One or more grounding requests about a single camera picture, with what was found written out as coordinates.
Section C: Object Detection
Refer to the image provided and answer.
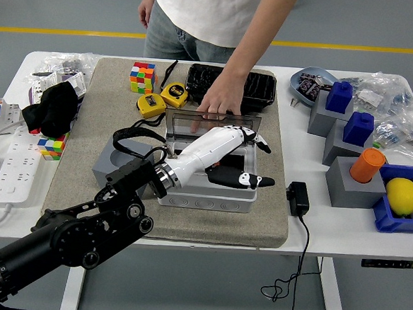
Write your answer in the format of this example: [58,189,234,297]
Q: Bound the blue plastic block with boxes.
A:
[325,80,356,115]
[341,110,376,148]

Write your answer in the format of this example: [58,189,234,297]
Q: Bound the black table control panel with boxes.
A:
[360,257,413,272]

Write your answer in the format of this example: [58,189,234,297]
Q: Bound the grey-brown mat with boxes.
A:
[40,52,301,249]

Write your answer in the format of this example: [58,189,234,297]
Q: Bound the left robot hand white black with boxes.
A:
[161,120,280,197]

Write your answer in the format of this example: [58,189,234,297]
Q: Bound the person's left hand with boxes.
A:
[189,70,249,137]

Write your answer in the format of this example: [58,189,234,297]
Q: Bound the large colourful puzzle cube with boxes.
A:
[128,61,159,96]

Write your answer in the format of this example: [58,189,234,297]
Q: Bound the clear plastic parts bag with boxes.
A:
[30,49,98,84]
[371,115,413,156]
[347,69,413,122]

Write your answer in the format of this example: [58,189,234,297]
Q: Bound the white power strip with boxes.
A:
[0,128,45,235]

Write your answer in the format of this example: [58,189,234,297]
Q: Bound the orange cylinder battery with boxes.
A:
[349,146,388,185]

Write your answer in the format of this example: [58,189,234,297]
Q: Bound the dark snack packets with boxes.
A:
[296,71,335,103]

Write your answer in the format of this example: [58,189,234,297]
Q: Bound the white purple breaker box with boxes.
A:
[27,68,89,108]

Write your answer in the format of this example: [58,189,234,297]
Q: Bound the blue storage bin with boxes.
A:
[370,163,413,235]

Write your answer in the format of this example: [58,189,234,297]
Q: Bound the black power adapter with cord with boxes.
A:
[259,179,330,310]

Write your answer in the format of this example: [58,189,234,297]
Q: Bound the smoky transparent box lid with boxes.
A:
[163,108,262,145]

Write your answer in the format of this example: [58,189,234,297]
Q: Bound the yellow lemon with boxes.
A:
[383,176,413,218]

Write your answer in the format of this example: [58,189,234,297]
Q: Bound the yellow tape measure black strap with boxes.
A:
[158,58,192,110]
[132,91,169,129]

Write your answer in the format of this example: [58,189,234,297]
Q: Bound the person's right hand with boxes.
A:
[137,0,158,29]

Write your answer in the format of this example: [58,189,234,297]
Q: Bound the small colourful puzzle cube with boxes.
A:
[35,130,71,162]

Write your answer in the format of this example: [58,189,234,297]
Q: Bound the grey electrical enclosure box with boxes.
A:
[153,137,261,214]

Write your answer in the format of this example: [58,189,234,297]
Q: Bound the white table leg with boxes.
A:
[314,256,351,310]
[59,265,88,310]

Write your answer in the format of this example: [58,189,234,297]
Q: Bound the grey block holder round hole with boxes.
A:
[90,134,161,195]

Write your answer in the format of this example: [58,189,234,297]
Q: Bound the pale blue plate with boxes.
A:
[288,64,341,109]

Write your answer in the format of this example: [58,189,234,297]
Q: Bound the person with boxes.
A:
[141,0,271,67]

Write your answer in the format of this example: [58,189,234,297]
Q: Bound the black cloth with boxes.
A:
[19,78,81,139]

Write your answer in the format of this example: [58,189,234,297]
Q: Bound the black plastic tray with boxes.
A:
[184,62,279,115]

